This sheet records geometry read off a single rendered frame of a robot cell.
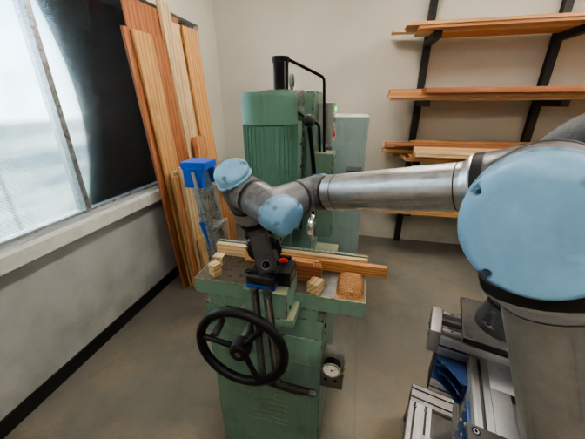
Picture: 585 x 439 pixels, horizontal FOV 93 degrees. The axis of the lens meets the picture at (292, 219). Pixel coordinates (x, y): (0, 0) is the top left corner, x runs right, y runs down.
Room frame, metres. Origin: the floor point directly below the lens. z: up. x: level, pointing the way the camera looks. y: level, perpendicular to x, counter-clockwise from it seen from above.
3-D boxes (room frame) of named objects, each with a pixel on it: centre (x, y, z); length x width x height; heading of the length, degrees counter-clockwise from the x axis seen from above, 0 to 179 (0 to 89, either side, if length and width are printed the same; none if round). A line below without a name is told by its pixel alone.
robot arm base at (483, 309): (0.69, -0.67, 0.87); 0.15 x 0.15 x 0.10
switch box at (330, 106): (1.22, -0.14, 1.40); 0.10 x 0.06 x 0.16; 166
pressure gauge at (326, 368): (0.67, -0.13, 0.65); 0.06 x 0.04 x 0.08; 76
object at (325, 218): (1.08, -0.13, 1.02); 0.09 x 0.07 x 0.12; 76
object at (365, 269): (0.91, -0.07, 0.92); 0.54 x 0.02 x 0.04; 76
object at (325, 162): (1.11, -0.13, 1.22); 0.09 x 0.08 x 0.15; 166
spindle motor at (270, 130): (0.94, 0.07, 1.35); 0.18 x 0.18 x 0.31
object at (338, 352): (0.74, -0.15, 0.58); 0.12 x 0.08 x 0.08; 166
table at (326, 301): (0.82, 0.05, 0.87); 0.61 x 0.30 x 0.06; 76
